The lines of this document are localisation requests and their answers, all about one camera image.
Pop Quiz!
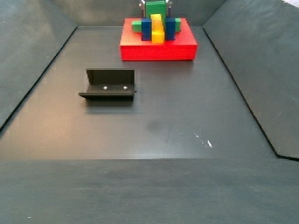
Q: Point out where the left dark blue block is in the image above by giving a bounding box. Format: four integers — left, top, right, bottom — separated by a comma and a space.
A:
165, 17, 175, 40

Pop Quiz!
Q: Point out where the green stepped block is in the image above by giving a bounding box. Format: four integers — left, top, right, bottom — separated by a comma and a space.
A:
142, 0, 182, 32

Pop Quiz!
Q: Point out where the black fixture bracket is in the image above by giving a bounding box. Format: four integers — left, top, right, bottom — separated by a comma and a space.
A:
79, 68, 137, 100

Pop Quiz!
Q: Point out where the right dark blue block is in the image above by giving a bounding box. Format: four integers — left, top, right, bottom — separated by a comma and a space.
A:
142, 18, 153, 41

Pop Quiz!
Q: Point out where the dark blue block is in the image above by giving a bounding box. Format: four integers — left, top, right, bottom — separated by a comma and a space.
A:
165, 17, 175, 40
142, 18, 153, 41

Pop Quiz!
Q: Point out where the yellow long bar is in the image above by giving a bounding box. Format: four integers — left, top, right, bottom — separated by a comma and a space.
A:
151, 14, 165, 44

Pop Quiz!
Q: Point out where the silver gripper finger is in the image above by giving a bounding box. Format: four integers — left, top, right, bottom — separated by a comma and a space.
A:
166, 0, 173, 18
139, 0, 146, 18

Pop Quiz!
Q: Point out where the red base board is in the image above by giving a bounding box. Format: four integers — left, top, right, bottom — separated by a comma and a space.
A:
119, 18, 199, 61

